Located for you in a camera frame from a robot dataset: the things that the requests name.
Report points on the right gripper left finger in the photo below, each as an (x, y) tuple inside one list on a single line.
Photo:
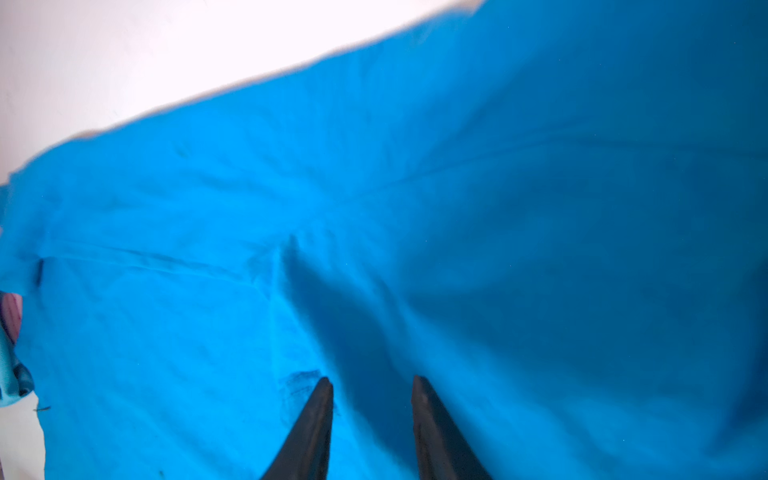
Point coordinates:
[(305, 452)]

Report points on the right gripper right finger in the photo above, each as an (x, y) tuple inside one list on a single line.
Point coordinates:
[(442, 451)]

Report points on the blue t-shirt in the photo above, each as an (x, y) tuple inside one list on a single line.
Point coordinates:
[(555, 211)]

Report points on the teal folded t-shirt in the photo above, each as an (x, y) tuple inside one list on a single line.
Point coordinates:
[(15, 379)]

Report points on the pink folded t-shirt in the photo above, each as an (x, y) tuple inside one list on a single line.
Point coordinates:
[(11, 315)]

